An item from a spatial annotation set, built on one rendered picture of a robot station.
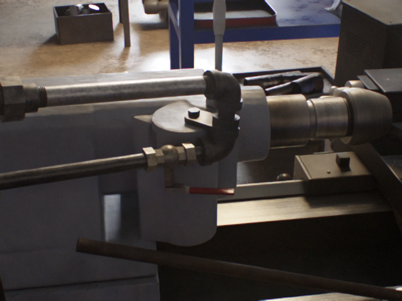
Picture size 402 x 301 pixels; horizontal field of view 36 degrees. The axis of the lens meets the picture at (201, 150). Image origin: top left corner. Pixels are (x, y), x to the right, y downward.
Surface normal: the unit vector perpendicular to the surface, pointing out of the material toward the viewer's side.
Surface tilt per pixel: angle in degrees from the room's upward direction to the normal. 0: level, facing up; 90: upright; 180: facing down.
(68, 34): 90
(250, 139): 85
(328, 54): 0
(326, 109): 36
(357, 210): 0
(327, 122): 76
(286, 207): 0
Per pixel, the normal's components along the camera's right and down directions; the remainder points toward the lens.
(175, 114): 0.00, -0.88
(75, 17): 0.29, 0.47
